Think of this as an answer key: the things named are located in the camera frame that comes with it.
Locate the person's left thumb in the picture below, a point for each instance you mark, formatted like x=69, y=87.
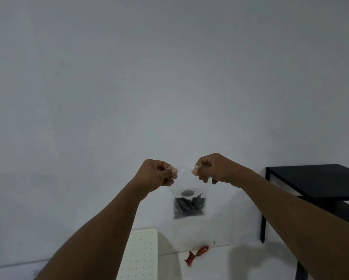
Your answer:
x=170, y=171

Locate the clear plastic zip bag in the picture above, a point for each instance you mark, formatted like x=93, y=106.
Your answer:
x=189, y=195

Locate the black metal table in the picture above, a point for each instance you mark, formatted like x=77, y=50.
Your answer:
x=317, y=186

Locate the person's left hand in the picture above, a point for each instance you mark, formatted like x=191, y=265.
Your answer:
x=151, y=174

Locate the person's right forearm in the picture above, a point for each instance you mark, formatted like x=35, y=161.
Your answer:
x=302, y=224

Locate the dark hair clips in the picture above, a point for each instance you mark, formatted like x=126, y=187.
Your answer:
x=189, y=204

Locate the person's right hand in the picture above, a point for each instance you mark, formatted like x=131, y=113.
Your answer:
x=221, y=169

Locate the person's left forearm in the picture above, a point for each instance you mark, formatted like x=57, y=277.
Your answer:
x=95, y=242

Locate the red wrapper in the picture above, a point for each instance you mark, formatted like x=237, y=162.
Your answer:
x=195, y=255

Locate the white dotted board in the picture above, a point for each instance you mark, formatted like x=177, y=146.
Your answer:
x=140, y=255

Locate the person's right thumb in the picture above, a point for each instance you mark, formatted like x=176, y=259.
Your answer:
x=198, y=169

